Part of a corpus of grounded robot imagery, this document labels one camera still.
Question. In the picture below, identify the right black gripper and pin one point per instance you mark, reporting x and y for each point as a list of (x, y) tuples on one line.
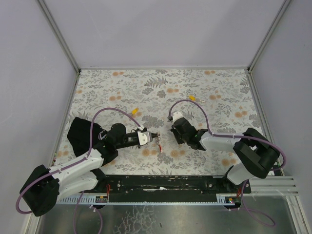
[(176, 132)]

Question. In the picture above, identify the keyring with red tag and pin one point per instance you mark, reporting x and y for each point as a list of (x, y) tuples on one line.
[(158, 141)]

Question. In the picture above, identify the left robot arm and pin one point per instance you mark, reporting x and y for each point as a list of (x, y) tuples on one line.
[(94, 148)]

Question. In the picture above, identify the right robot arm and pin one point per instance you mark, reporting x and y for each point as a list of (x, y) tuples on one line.
[(256, 154)]

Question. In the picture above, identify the left key with yellow tag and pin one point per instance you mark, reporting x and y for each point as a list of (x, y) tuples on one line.
[(134, 112)]

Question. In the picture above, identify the key with yellow tag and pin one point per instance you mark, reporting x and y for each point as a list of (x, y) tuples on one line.
[(134, 112), (195, 99)]

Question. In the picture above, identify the right key with yellow tag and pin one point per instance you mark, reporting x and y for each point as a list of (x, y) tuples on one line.
[(195, 99)]

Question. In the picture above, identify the black cloth bag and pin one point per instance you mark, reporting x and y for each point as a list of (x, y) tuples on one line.
[(79, 135)]

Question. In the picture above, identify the floral mat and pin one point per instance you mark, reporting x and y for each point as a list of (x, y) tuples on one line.
[(108, 96)]

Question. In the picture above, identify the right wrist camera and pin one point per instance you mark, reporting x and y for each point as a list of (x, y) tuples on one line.
[(174, 116)]

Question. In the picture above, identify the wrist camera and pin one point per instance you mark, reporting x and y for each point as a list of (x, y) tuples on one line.
[(144, 137), (174, 116)]

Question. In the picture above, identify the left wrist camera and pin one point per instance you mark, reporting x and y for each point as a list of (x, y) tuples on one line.
[(144, 137)]

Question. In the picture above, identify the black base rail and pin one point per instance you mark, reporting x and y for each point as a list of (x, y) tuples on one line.
[(165, 189)]

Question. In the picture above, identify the aluminium frame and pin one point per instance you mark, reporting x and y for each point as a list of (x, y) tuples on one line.
[(271, 39)]

